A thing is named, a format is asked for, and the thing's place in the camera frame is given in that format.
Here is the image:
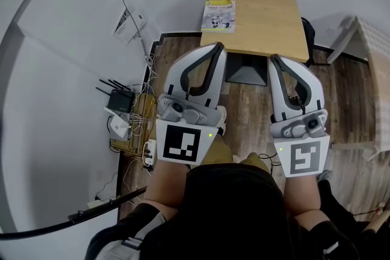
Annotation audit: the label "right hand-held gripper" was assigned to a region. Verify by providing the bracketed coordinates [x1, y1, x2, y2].
[267, 54, 332, 178]

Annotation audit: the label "white network device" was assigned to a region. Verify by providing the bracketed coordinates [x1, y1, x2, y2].
[104, 107, 131, 141]

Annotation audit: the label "black table base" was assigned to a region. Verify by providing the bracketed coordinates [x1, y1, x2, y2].
[224, 52, 269, 88]

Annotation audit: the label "person's right forearm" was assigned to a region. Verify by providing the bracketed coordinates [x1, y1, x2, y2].
[282, 172, 324, 232]

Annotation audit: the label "white bench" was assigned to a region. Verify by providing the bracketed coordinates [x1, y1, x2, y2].
[327, 14, 390, 162]

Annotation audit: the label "person's khaki trousers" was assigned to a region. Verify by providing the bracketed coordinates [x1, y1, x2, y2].
[199, 133, 271, 175]

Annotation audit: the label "person's left forearm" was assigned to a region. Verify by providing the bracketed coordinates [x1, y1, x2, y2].
[142, 157, 196, 220]

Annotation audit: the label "black metal rod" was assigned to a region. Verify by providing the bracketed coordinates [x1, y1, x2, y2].
[0, 186, 149, 240]

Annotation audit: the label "person's white shoe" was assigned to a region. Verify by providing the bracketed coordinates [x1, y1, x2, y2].
[214, 104, 228, 137]

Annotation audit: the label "white and yellow book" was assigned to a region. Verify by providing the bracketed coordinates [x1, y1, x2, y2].
[200, 0, 236, 34]

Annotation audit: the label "white power strip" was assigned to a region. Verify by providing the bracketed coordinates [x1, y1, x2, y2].
[142, 138, 158, 167]

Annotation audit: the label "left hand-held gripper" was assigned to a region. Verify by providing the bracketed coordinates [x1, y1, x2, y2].
[155, 42, 229, 166]

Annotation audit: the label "wooden table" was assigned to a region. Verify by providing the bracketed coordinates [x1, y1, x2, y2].
[199, 0, 310, 64]

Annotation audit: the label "black router with antennas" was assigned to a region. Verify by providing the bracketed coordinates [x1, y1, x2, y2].
[95, 78, 137, 113]

